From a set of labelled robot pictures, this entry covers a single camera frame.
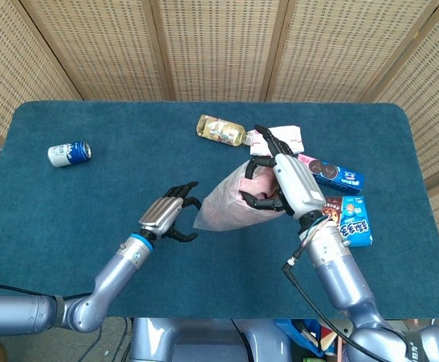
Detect blue chocolate chip cookie box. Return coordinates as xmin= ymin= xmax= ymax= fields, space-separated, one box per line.
xmin=323 ymin=195 xmax=374 ymax=249

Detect woven wicker folding screen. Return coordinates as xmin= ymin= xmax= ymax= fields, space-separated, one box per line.
xmin=0 ymin=0 xmax=439 ymax=265

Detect blue pink sandwich cookie box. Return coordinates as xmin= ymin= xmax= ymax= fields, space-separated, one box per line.
xmin=296 ymin=153 xmax=366 ymax=195

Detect white pink-print tissue pack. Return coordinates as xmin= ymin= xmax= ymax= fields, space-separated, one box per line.
xmin=247 ymin=125 xmax=304 ymax=156

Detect translucent frosted plastic bag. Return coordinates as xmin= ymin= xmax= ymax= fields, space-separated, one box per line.
xmin=192 ymin=160 xmax=287 ymax=232

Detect blue carpet table mat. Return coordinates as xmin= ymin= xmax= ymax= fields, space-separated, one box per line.
xmin=0 ymin=100 xmax=439 ymax=321

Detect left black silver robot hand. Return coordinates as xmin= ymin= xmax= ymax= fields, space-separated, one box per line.
xmin=139 ymin=181 xmax=202 ymax=244

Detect pink floral clothes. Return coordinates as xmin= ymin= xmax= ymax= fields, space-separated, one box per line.
xmin=236 ymin=167 xmax=281 ymax=201

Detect blue storage bin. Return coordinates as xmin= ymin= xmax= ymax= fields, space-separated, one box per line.
xmin=274 ymin=318 xmax=351 ymax=357

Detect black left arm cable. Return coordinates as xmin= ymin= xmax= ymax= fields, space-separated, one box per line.
xmin=0 ymin=283 xmax=92 ymax=302

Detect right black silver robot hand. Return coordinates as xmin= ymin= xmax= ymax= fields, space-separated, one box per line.
xmin=240 ymin=124 xmax=328 ymax=220

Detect blue white drink can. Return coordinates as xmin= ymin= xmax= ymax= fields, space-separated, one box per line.
xmin=47 ymin=140 xmax=92 ymax=167

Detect thin floor cables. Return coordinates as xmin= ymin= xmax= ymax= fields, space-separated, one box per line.
xmin=79 ymin=316 xmax=134 ymax=362

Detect grey-blue robot torso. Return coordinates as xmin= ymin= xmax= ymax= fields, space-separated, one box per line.
xmin=128 ymin=318 xmax=292 ymax=362

